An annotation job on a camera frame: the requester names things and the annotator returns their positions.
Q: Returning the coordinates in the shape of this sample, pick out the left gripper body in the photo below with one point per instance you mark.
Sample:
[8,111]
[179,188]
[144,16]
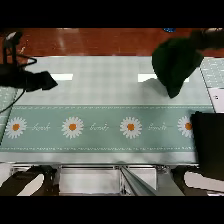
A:
[40,81]

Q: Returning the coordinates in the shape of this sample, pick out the dark green garment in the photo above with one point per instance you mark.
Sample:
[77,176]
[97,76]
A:
[174,63]

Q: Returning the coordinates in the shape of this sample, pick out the white garment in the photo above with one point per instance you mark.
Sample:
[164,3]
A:
[217,105]

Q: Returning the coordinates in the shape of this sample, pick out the black garment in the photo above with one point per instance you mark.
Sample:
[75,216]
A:
[210,143]

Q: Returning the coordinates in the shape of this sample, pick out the silver frame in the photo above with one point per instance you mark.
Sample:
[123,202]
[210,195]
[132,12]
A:
[141,187]

